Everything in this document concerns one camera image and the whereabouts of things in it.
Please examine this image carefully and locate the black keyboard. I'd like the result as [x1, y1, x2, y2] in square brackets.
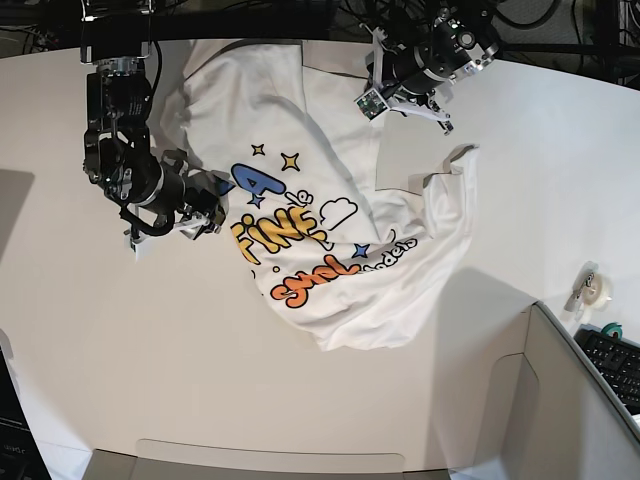
[574, 329, 639, 415]

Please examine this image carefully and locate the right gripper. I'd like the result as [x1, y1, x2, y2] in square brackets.
[119, 169, 228, 238]

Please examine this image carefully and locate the grey cardboard box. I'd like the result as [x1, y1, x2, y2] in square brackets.
[84, 302, 639, 479]

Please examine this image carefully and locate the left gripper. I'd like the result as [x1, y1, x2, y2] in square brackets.
[361, 27, 454, 135]

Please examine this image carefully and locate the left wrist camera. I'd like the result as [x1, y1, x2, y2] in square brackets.
[355, 88, 389, 121]

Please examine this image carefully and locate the white printed t-shirt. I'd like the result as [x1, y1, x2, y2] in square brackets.
[161, 41, 478, 351]

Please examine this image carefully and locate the grey flat panel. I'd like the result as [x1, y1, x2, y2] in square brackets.
[0, 169, 35, 257]

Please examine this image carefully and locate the clear tape dispenser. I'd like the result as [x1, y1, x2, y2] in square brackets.
[564, 261, 613, 324]

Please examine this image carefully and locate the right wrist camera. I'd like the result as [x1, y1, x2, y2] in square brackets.
[124, 230, 150, 262]

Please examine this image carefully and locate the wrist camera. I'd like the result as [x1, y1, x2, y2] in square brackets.
[124, 230, 150, 262]
[355, 88, 389, 121]

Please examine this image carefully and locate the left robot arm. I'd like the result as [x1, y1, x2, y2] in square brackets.
[355, 1, 499, 135]

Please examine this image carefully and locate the green tape roll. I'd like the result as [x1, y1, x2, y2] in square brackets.
[601, 322, 623, 340]

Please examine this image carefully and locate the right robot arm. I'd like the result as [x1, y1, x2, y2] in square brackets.
[80, 1, 226, 244]

